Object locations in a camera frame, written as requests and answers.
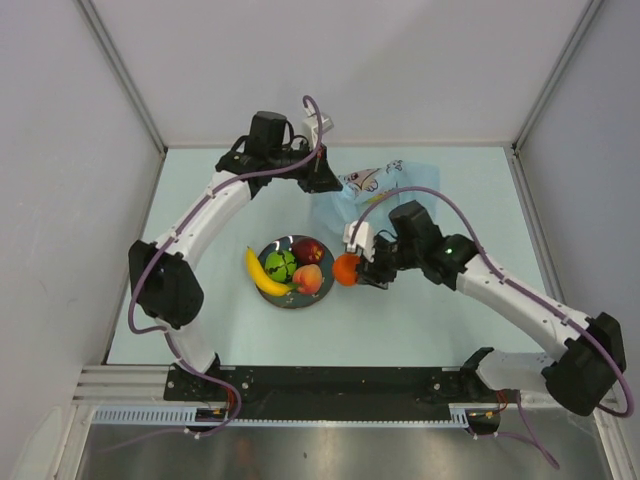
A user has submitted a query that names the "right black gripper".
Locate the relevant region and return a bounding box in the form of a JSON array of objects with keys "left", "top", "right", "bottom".
[{"left": 356, "top": 233, "right": 422, "bottom": 289}]

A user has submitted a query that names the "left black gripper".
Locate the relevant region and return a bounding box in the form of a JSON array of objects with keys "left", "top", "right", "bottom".
[{"left": 268, "top": 139, "right": 341, "bottom": 194}]

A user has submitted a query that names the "orange fake mandarin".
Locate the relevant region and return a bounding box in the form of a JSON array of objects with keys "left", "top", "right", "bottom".
[{"left": 332, "top": 253, "right": 358, "bottom": 287}]

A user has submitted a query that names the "light blue printed plastic bag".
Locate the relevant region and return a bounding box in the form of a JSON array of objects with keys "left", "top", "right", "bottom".
[{"left": 311, "top": 160, "right": 440, "bottom": 237}]

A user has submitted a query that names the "orange fake peach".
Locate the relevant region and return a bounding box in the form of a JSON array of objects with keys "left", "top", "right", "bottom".
[{"left": 292, "top": 264, "right": 324, "bottom": 295}]

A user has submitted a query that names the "red fake apple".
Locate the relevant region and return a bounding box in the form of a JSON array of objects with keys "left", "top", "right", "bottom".
[{"left": 291, "top": 237, "right": 325, "bottom": 265}]

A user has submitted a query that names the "green fake watermelon ball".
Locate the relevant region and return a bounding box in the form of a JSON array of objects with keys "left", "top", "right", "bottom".
[{"left": 264, "top": 250, "right": 298, "bottom": 283}]

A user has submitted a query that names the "yellow fake banana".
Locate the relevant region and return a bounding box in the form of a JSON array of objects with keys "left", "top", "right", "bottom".
[{"left": 245, "top": 247, "right": 297, "bottom": 297}]

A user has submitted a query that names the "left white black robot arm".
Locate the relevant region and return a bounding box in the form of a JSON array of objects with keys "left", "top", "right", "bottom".
[{"left": 127, "top": 106, "right": 341, "bottom": 400}]

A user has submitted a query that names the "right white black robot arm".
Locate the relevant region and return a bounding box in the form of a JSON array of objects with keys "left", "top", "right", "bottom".
[{"left": 343, "top": 201, "right": 626, "bottom": 416}]

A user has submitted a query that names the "dark blue ceramic plate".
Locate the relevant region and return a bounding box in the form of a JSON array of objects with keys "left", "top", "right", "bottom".
[{"left": 255, "top": 235, "right": 334, "bottom": 310}]

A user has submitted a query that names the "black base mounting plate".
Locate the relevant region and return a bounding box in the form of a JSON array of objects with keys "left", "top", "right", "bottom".
[{"left": 163, "top": 364, "right": 522, "bottom": 421}]

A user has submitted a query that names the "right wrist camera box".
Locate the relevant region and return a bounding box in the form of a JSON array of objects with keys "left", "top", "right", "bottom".
[{"left": 343, "top": 221, "right": 375, "bottom": 262}]

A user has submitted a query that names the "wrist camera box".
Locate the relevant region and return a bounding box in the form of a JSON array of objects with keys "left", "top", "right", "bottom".
[
  {"left": 301, "top": 113, "right": 334, "bottom": 149},
  {"left": 343, "top": 221, "right": 375, "bottom": 262}
]

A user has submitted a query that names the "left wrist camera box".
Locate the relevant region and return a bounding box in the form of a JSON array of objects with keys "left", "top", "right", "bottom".
[{"left": 301, "top": 113, "right": 334, "bottom": 149}]

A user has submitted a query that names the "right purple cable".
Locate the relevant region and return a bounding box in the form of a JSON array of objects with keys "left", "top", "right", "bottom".
[{"left": 349, "top": 186, "right": 632, "bottom": 419}]

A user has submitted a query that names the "purple cable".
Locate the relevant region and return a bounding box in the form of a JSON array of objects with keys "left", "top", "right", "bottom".
[
  {"left": 128, "top": 94, "right": 324, "bottom": 376},
  {"left": 349, "top": 186, "right": 632, "bottom": 419}
]

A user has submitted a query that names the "white slotted cable duct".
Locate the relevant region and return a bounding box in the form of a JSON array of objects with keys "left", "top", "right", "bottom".
[{"left": 92, "top": 405, "right": 469, "bottom": 429}]

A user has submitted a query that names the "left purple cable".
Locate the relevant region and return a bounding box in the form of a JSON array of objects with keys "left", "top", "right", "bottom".
[{"left": 128, "top": 94, "right": 324, "bottom": 376}]

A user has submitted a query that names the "right corner aluminium post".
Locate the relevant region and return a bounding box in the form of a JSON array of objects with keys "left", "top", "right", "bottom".
[{"left": 512, "top": 0, "right": 609, "bottom": 151}]

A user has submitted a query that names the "corner aluminium post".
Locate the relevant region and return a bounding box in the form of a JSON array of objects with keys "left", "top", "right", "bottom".
[
  {"left": 512, "top": 0, "right": 609, "bottom": 151},
  {"left": 74, "top": 0, "right": 169, "bottom": 154}
]

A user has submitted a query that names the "left corner aluminium post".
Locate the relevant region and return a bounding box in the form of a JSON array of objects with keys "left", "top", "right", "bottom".
[{"left": 74, "top": 0, "right": 169, "bottom": 154}]

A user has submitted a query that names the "aluminium frame rail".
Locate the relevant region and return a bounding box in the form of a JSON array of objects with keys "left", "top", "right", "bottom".
[{"left": 73, "top": 365, "right": 169, "bottom": 405}]

